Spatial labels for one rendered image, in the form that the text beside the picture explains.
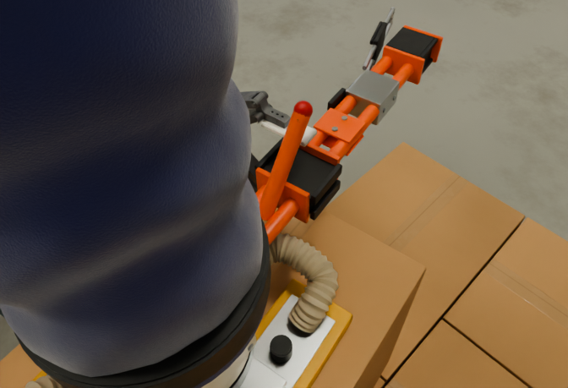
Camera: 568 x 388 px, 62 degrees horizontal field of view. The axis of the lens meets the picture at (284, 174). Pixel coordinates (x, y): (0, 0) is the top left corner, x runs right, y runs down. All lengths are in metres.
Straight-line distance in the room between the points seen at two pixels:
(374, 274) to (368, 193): 0.63
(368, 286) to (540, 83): 2.23
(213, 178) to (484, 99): 2.40
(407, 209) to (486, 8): 2.20
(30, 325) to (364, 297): 0.47
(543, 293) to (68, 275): 1.15
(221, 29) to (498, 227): 1.19
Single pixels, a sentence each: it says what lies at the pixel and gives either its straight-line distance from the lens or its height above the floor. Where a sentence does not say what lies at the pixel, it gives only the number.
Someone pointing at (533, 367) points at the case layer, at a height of 0.54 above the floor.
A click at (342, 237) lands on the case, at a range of 0.76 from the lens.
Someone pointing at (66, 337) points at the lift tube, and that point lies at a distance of 0.35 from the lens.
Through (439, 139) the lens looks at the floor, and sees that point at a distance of 2.33.
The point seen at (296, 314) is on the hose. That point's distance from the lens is 0.64.
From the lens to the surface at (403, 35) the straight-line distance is 0.89.
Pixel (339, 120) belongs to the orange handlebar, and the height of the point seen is 1.09.
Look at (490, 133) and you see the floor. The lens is 2.44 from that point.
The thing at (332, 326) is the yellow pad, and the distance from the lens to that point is 0.66.
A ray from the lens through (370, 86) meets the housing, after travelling 0.78.
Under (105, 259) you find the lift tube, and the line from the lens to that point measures 0.26.
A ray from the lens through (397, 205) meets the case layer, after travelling 1.32.
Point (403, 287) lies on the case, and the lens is 0.73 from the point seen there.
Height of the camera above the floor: 1.58
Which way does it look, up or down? 49 degrees down
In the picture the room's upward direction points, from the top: 2 degrees counter-clockwise
